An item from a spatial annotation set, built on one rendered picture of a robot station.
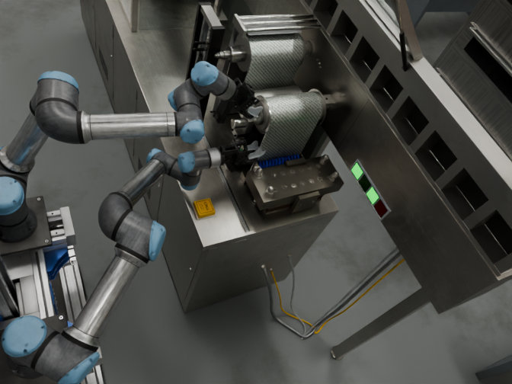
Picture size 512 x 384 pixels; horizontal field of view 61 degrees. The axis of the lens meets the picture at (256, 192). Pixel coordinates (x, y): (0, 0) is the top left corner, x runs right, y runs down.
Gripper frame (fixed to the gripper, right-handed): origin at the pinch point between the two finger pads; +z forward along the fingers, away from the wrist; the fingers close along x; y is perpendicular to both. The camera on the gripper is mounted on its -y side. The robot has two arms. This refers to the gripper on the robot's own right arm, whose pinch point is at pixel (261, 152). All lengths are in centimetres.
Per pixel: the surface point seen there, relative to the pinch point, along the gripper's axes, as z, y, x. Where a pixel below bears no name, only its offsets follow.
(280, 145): 7.5, 2.7, -0.3
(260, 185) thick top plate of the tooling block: -4.4, -6.0, -12.0
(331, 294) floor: 64, -109, -41
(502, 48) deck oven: 207, -4, 50
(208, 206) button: -24.6, -16.6, -10.5
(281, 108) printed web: 3.3, 21.5, 3.1
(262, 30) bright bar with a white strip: 2.9, 35.7, 29.8
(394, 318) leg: 46, -40, -75
